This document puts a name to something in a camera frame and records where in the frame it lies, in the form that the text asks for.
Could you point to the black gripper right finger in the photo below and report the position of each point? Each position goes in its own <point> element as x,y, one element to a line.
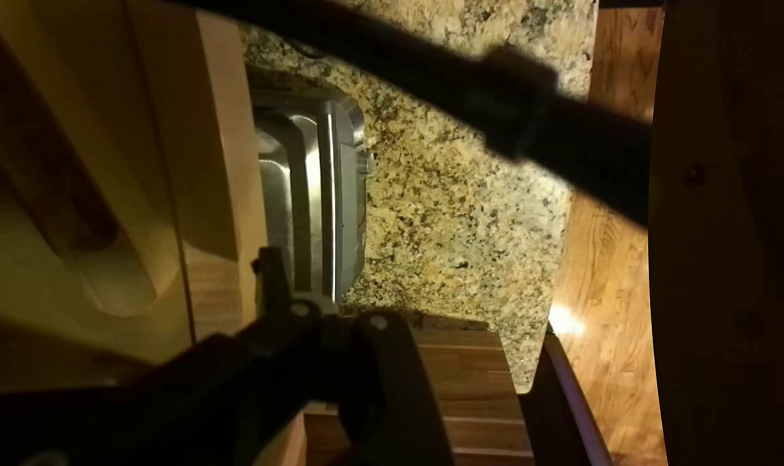
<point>561,423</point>

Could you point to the striped dark wooden cutting board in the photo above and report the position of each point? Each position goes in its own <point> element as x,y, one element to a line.
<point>476,388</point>

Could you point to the wooden cupboard door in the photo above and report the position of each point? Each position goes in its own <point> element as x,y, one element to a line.
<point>735,300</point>
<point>82,131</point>

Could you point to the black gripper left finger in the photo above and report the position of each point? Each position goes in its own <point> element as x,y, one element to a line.
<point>380,372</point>

